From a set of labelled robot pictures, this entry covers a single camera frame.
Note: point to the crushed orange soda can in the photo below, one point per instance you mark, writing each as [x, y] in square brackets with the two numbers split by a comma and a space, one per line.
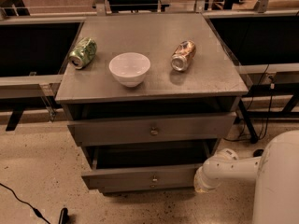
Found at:
[183, 55]

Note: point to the grey top drawer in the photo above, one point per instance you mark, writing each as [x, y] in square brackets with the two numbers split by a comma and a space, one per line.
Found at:
[98, 132]

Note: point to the grey wooden drawer cabinet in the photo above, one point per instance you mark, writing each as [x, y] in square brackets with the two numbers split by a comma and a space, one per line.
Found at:
[209, 85]

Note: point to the white ceramic bowl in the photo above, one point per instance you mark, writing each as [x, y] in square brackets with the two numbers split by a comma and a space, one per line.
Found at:
[129, 68]

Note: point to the black shoe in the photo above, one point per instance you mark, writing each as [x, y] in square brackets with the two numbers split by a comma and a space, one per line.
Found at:
[258, 153]

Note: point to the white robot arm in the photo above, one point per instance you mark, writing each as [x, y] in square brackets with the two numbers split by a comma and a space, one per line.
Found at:
[275, 173]

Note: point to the grey drawer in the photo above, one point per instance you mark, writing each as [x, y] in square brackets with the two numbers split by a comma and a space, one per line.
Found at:
[133, 167]
[98, 132]

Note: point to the crushed green soda can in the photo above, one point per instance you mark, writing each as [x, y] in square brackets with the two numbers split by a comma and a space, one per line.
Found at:
[82, 54]

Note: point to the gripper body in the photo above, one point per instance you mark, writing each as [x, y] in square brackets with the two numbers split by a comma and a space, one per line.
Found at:
[202, 181]

